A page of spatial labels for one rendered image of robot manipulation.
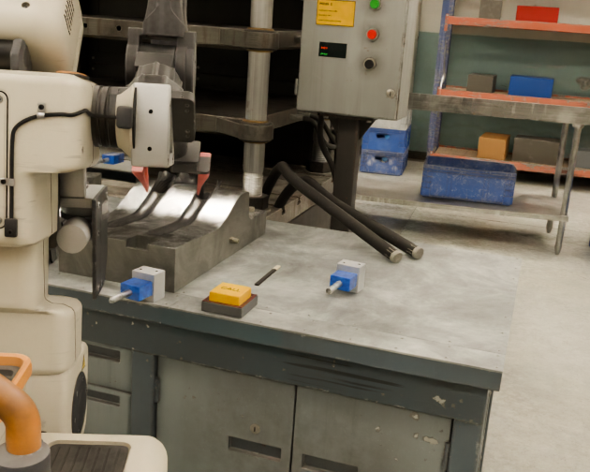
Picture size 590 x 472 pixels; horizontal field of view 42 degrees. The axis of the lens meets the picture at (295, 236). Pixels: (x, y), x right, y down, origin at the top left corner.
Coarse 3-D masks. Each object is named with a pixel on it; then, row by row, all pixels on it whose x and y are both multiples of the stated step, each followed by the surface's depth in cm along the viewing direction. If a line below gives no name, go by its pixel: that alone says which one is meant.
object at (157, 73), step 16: (160, 64) 111; (144, 80) 108; (160, 80) 108; (176, 80) 112; (176, 96) 106; (192, 96) 106; (176, 112) 108; (192, 112) 108; (176, 128) 110; (192, 128) 110
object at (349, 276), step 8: (344, 264) 156; (352, 264) 156; (360, 264) 157; (336, 272) 155; (344, 272) 155; (352, 272) 155; (360, 272) 155; (336, 280) 153; (344, 280) 152; (352, 280) 153; (360, 280) 156; (328, 288) 148; (336, 288) 150; (344, 288) 152; (352, 288) 154; (360, 288) 157
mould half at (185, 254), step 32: (128, 192) 178; (192, 192) 176; (224, 192) 176; (128, 224) 162; (160, 224) 165; (192, 224) 166; (224, 224) 168; (256, 224) 187; (64, 256) 155; (128, 256) 150; (160, 256) 148; (192, 256) 154; (224, 256) 170
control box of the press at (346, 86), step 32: (320, 0) 213; (352, 0) 210; (384, 0) 208; (416, 0) 216; (320, 32) 215; (352, 32) 213; (384, 32) 210; (320, 64) 217; (352, 64) 215; (384, 64) 212; (320, 96) 220; (352, 96) 217; (384, 96) 214; (320, 128) 235; (352, 128) 224; (352, 160) 226; (352, 192) 229
